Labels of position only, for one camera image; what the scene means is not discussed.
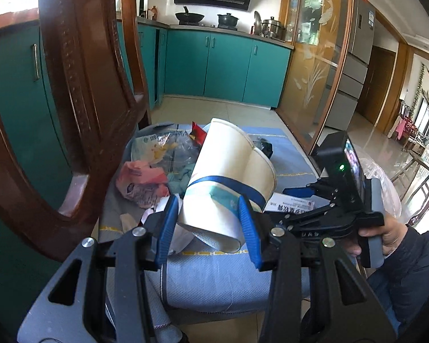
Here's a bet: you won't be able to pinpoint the white tissue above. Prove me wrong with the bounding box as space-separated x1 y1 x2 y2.
119 194 196 254

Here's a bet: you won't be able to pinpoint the white medicine box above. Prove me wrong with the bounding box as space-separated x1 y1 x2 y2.
264 193 315 214

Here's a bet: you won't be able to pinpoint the crushed white paper cup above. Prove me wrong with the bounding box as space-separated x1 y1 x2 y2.
178 119 277 253

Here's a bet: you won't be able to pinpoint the pink paper wrapper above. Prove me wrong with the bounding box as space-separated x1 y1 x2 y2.
115 160 170 209

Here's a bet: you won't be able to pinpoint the black plastic bag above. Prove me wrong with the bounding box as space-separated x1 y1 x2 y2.
253 138 273 159

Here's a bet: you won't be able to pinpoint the red snack wrapper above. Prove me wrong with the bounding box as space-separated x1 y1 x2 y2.
189 121 208 145

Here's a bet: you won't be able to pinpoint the clear plastic snack bag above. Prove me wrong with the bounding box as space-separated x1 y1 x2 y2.
131 130 200 176

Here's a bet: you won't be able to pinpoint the teal knitted cloth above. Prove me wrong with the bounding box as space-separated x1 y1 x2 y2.
167 164 195 195

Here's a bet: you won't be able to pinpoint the white plastic trash basket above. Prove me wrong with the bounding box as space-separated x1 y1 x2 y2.
354 145 402 219

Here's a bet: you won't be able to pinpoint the teal lower kitchen cabinets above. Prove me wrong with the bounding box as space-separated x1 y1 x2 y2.
0 21 291 224

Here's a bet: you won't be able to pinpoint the person's right hand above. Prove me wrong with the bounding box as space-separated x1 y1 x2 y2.
339 212 408 256

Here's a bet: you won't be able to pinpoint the blue cloth on stool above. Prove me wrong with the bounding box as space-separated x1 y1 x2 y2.
99 122 316 342

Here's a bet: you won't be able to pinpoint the small wooden stool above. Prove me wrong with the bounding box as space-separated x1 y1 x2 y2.
390 149 429 222

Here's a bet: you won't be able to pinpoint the silver refrigerator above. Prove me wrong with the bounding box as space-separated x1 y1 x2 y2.
325 0 376 130

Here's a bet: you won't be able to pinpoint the brown wooden door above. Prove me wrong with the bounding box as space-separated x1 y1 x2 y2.
356 46 395 124

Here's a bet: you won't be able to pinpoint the stainless steel pot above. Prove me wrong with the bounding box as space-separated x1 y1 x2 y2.
261 16 285 39

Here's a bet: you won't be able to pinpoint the frosted glass sliding door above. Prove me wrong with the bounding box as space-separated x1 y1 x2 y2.
277 0 354 154

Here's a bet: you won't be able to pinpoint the black cooking pot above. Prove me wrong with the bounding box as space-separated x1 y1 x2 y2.
218 13 239 30

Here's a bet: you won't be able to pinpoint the black wok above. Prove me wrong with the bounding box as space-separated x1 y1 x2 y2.
175 6 204 26

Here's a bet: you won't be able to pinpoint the carved wooden chair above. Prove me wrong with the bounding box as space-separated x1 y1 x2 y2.
0 0 151 261

